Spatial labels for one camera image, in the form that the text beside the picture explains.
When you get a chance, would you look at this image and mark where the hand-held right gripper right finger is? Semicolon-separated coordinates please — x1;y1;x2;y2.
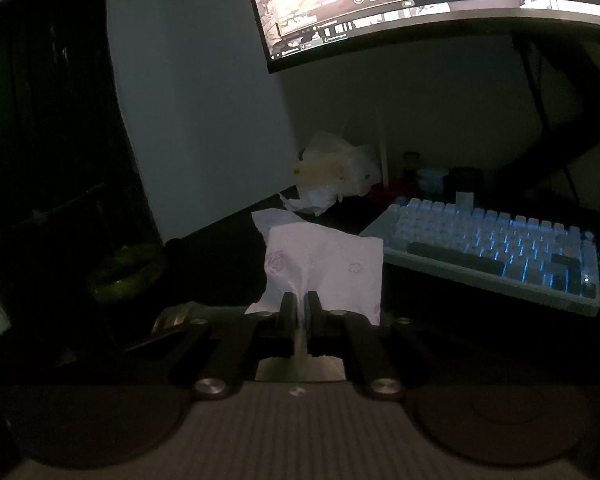
305;290;463;402

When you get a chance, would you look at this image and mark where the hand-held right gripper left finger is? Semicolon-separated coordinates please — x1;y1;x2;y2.
124;291;301;401

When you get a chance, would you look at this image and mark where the white printed tissue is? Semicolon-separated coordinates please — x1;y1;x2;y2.
245;224;385;326

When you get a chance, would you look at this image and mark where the clear glass jar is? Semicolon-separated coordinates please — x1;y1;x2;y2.
86;242;167;306

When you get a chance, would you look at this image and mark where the flat white tissue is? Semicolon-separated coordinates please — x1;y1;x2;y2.
251;208;306;241

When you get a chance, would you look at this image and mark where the crumpled white tissue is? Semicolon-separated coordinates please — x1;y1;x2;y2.
279;185;342;217

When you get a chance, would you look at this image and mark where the shiny metal object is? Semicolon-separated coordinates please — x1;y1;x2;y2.
150;301;203;336

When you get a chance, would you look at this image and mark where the yellowish cloth bundle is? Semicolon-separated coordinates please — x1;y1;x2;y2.
294;131;381;198

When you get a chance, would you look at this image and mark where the small blue cup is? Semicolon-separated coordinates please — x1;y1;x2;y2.
416;168;449;196

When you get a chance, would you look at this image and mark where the white backlit keyboard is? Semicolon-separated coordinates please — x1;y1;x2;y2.
358;197;600;317

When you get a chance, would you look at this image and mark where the black monitor stand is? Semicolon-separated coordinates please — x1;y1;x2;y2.
495;35;600;201

